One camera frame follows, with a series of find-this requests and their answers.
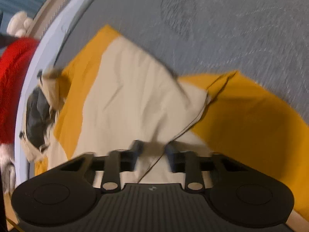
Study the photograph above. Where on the cream folded blanket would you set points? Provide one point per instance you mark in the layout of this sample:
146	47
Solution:
8	173

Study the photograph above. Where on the red folded blanket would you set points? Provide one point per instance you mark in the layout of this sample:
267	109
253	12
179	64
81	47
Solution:
14	65

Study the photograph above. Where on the wooden bed frame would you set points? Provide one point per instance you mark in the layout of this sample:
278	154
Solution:
43	19

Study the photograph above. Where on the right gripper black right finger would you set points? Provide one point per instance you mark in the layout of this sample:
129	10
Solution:
186	162

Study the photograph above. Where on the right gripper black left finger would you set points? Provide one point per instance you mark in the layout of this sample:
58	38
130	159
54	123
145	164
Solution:
115	163

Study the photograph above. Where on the beige and yellow hooded jacket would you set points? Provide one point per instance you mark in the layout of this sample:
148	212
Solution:
113	92

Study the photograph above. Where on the grey quilted mattress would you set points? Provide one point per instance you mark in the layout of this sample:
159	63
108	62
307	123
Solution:
267	40

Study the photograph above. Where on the white plush toy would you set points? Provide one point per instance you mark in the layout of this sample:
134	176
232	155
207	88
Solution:
19	24

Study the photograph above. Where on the light blue folded sheet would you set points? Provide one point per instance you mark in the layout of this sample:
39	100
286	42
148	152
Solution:
45	57

